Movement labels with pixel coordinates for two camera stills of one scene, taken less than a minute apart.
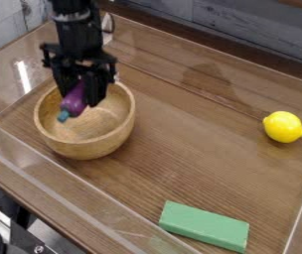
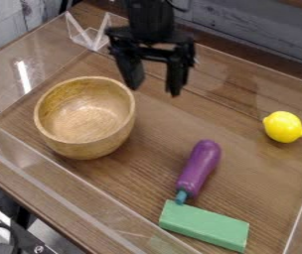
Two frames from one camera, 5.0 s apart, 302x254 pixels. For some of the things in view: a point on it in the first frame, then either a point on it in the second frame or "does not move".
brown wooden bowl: (95, 133) does not move
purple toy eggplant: (75, 102) → (205, 159)
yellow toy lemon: (282, 127) does not move
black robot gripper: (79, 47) → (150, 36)
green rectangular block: (206, 226) does not move
